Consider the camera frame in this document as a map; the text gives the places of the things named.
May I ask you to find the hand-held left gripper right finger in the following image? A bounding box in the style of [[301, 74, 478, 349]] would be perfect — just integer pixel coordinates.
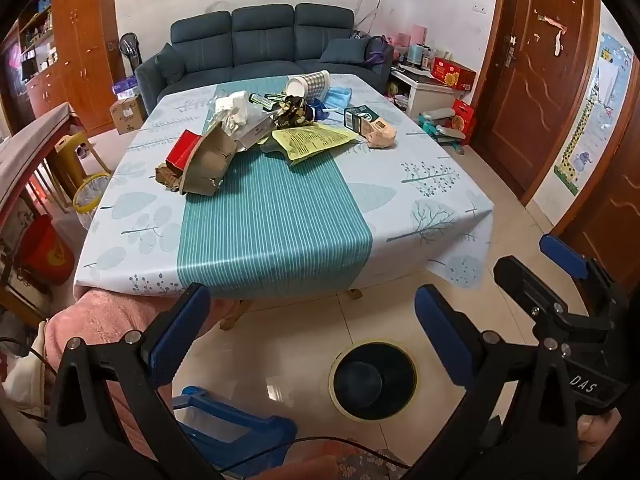
[[414, 284, 585, 480]]

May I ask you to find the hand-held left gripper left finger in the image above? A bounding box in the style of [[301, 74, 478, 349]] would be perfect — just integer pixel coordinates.
[[47, 284, 212, 480]]

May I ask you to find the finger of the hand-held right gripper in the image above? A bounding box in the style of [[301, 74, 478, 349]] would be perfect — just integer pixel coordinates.
[[494, 256, 616, 361], [539, 234, 631, 321]]

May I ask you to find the black waste bin yellow rim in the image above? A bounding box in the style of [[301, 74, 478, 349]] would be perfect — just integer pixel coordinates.
[[328, 340, 417, 422]]

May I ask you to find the pale yellow foil bag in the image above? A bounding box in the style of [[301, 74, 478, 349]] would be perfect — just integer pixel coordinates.
[[271, 124, 358, 167]]

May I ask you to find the blue face mask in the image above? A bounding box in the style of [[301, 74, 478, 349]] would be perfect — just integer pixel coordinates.
[[320, 85, 355, 111]]

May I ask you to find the person's right hand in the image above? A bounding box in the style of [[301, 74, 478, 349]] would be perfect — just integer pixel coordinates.
[[577, 409, 623, 463]]

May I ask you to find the brown wooden door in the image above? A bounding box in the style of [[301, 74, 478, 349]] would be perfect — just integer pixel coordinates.
[[554, 105, 640, 283], [472, 0, 601, 207]]

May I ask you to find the blue plastic stool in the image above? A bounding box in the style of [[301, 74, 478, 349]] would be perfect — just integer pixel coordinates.
[[172, 386, 299, 479]]

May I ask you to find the giraffe height chart poster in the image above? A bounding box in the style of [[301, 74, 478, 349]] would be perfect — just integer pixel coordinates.
[[552, 32, 634, 197]]

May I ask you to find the table with teal tablecloth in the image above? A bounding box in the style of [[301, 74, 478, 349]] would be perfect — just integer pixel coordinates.
[[74, 74, 496, 301]]

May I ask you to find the yellow-rimmed bin with clear bag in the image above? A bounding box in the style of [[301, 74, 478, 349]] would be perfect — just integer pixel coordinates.
[[73, 172, 112, 231]]

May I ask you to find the crumpled brown paper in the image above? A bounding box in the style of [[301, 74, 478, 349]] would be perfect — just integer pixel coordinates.
[[154, 164, 187, 194]]

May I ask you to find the red bucket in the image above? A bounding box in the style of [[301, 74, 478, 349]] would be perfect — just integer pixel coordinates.
[[22, 214, 76, 286]]

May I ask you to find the small red gift bag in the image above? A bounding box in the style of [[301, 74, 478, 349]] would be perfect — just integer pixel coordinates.
[[450, 99, 476, 139]]

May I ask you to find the white green stepper machine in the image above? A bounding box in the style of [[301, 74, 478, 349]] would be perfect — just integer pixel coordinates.
[[417, 107, 469, 154]]

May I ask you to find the brown cardboard carton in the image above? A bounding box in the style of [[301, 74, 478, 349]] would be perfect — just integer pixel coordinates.
[[181, 122, 241, 196]]

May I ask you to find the white cloth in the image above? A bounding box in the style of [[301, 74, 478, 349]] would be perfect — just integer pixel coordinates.
[[0, 320, 51, 427]]

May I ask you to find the beige plastic wrapper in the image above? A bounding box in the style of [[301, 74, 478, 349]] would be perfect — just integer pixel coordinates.
[[362, 120, 398, 150]]

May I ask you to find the white side cabinet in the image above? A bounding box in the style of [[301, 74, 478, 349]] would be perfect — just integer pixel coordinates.
[[390, 67, 464, 119]]

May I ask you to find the yellow plastic stool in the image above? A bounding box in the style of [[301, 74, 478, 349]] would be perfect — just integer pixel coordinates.
[[52, 132, 97, 202]]

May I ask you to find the large red gift box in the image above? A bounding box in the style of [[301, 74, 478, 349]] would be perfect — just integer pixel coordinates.
[[431, 57, 477, 92]]

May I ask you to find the brown cardboard box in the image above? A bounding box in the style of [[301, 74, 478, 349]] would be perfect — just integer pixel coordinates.
[[110, 95, 147, 135]]

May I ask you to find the crumpled white tissue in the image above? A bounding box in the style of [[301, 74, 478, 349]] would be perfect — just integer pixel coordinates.
[[215, 91, 251, 136]]

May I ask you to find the wooden side table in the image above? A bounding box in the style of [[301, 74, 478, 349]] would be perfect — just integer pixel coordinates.
[[0, 102, 77, 213]]

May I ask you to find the green black wrapper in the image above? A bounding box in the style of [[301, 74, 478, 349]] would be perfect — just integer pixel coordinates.
[[249, 92, 286, 111]]

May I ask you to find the dark blue cushion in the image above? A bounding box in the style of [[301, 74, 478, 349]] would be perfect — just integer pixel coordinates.
[[155, 42, 190, 86], [318, 38, 372, 66]]

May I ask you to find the purple bag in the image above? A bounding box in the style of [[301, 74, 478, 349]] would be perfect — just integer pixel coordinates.
[[364, 35, 396, 68]]

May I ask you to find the black standing fan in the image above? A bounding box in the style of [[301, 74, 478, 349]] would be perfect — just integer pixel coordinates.
[[119, 32, 140, 80]]

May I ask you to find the dark blue sofa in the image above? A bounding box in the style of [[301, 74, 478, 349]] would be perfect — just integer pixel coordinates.
[[136, 3, 396, 111]]

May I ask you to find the brown wooden cabinet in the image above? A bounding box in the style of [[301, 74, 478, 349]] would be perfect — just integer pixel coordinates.
[[0, 0, 123, 137]]

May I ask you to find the black cable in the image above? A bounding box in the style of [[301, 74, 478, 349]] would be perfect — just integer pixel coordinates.
[[219, 436, 407, 473]]

